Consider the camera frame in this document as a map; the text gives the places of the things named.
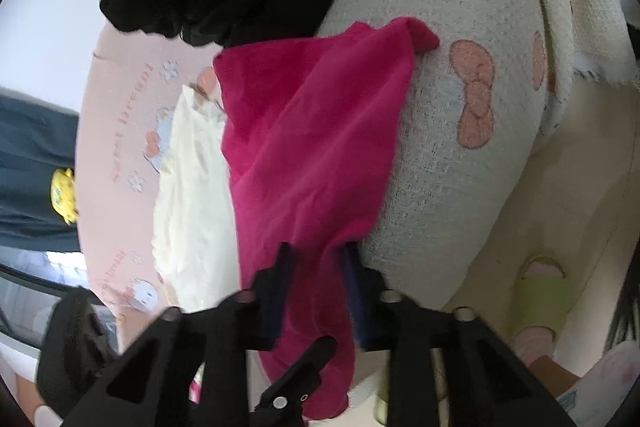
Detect window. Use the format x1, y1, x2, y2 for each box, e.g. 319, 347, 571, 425
0, 252, 108, 348

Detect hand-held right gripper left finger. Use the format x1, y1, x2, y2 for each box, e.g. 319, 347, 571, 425
60, 243, 295, 427

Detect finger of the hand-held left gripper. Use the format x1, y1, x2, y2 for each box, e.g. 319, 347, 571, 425
254, 336, 339, 414

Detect pale pink sock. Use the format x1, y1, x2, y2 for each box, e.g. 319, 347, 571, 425
514, 326, 557, 365

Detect person's bare lower leg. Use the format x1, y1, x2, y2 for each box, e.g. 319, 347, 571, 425
527, 354, 586, 385

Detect light green slipper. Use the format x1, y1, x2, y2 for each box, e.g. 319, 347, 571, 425
510, 256, 572, 345

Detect cream and magenta garment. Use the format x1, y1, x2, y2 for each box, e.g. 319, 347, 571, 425
150, 18, 442, 422

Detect dark hair strands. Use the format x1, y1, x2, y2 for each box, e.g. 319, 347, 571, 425
602, 274, 640, 360

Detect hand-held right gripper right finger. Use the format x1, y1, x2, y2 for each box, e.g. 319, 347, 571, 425
342, 244, 576, 427

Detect dark curtain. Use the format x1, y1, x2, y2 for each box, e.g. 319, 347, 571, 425
0, 93, 90, 254

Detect pink cat printed blanket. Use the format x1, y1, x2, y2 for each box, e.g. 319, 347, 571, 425
80, 0, 640, 408

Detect yellow plush toy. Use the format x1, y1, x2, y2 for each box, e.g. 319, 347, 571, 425
50, 167, 81, 226

